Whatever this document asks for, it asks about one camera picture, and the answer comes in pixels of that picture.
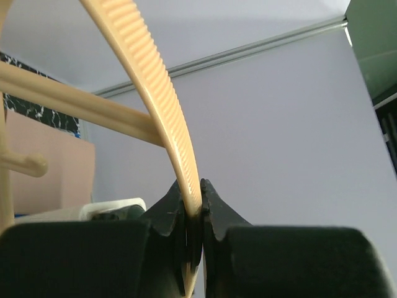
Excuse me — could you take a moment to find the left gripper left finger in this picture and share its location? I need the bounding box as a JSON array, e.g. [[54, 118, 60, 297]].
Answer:
[[1, 184, 186, 297]]

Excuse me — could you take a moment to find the beige plastic hanger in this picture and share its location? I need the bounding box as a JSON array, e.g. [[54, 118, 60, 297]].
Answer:
[[0, 0, 204, 298]]

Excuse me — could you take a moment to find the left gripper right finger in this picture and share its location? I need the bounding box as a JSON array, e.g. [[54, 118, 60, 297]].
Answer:
[[200, 179, 396, 297]]

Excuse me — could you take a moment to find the white foam box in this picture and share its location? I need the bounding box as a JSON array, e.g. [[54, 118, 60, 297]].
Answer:
[[79, 198, 146, 221]]

